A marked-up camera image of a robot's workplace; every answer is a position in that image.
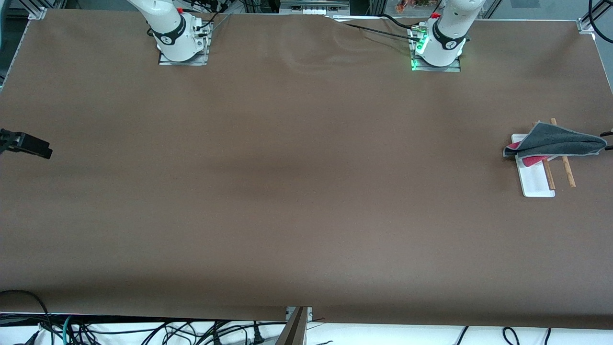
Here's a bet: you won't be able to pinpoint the tangled black floor cables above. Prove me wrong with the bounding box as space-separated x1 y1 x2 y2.
26 319 288 345

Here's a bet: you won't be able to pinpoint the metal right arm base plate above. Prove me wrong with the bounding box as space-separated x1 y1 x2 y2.
158 22 210 66

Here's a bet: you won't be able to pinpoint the orange red clutter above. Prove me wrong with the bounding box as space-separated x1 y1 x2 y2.
397 0 434 13

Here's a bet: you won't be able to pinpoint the black cable on table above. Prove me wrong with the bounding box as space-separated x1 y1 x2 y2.
338 22 424 43
378 13 427 30

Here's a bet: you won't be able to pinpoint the grey power strip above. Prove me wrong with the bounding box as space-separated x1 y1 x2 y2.
279 0 350 16

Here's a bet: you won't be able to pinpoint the brown wooden post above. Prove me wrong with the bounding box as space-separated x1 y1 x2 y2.
274 307 308 345

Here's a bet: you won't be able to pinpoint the black looped floor cable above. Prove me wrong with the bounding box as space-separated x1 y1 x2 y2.
0 289 54 345

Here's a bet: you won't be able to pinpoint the pink towel with grey back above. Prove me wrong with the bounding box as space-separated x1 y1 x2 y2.
503 121 608 167

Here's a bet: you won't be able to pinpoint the brown table cover sheet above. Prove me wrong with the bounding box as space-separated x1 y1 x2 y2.
0 9 613 330

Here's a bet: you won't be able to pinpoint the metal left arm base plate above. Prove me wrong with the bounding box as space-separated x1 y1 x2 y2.
409 26 462 72

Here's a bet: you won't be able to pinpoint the white rack base plate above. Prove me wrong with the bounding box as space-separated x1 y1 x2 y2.
511 133 556 198

